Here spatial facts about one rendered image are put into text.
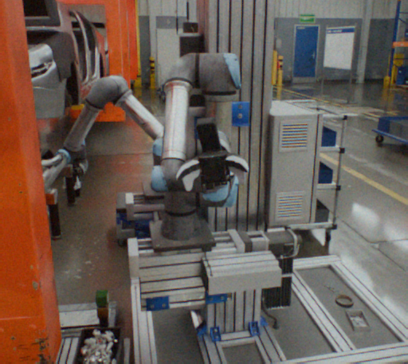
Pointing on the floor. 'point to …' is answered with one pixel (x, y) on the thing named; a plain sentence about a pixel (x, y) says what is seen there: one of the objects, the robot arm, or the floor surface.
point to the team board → (339, 52)
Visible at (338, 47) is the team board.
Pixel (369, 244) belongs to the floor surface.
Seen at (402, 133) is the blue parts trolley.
